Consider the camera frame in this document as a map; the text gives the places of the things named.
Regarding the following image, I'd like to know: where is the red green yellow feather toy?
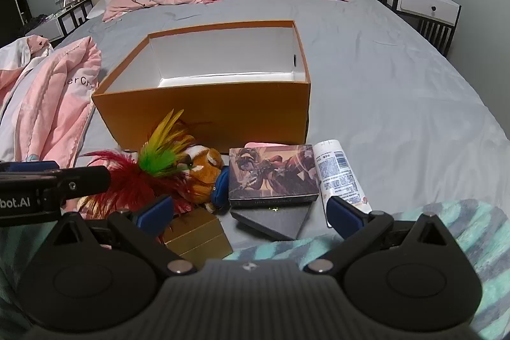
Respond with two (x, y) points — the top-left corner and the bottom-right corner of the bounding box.
(77, 109), (212, 217)

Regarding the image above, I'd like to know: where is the white black nightstand with knob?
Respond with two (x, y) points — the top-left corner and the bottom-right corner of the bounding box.
(368, 0), (463, 58)

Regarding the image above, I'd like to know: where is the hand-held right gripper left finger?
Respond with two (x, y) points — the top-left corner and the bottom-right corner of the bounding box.
(44, 194), (197, 278)

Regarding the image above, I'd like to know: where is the gold box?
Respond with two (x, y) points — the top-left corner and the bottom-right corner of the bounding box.
(163, 209), (234, 260)

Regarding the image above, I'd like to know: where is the dark grey flat box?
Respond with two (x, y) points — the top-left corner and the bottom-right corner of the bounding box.
(230, 200), (319, 241)

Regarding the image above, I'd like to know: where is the teal striped fleece clothing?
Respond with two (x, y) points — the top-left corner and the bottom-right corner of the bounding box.
(0, 200), (510, 340)

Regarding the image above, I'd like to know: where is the illustrated flat box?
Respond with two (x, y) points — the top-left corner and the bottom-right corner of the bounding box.
(228, 144), (320, 209)

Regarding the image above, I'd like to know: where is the pink and white quilt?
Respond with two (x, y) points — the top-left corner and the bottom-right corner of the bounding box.
(0, 35), (102, 167)

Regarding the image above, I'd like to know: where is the white tube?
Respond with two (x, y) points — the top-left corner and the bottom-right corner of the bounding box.
(313, 140), (373, 229)

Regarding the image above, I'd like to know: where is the orange cardboard box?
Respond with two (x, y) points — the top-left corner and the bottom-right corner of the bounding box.
(91, 20), (311, 155)

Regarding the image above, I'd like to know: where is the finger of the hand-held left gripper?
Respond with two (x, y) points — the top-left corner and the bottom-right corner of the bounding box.
(0, 166), (113, 212)
(0, 160), (59, 173)

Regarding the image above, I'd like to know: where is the orange plush toy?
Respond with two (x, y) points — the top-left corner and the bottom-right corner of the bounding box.
(175, 145), (232, 215)

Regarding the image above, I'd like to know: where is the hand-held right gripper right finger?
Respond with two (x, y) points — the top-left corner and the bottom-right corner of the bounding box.
(303, 197), (459, 277)

